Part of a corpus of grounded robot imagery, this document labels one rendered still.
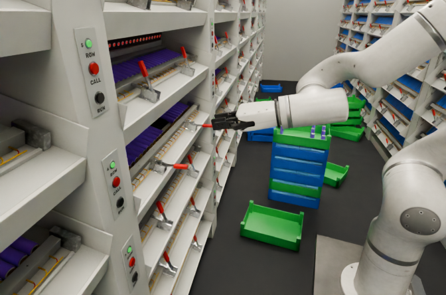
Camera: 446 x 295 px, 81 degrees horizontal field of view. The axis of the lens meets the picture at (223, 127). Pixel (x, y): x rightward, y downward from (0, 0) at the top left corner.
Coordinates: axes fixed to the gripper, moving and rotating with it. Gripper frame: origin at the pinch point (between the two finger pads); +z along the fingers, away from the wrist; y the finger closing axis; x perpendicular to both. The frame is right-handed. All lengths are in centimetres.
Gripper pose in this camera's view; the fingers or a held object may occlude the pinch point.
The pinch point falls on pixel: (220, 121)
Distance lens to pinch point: 71.4
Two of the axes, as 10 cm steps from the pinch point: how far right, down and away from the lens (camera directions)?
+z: -9.6, 1.2, 2.5
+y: -1.9, 3.9, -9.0
